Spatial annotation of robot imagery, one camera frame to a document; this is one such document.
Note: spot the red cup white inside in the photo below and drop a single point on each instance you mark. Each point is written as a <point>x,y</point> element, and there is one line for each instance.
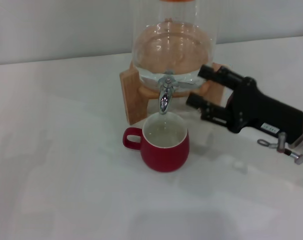
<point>166,160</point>

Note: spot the chrome faucet tap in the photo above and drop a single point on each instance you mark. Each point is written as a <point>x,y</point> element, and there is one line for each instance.
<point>164,100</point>

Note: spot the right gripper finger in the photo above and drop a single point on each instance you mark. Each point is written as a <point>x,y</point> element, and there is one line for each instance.
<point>214,112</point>
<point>224,76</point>

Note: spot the wooden dispenser stand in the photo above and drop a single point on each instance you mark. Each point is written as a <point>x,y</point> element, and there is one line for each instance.
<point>131,90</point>

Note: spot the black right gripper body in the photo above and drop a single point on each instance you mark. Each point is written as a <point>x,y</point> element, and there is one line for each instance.
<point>261,110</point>

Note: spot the clear glass water dispenser jar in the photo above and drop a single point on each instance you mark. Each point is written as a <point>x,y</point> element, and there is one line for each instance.
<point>171,50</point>

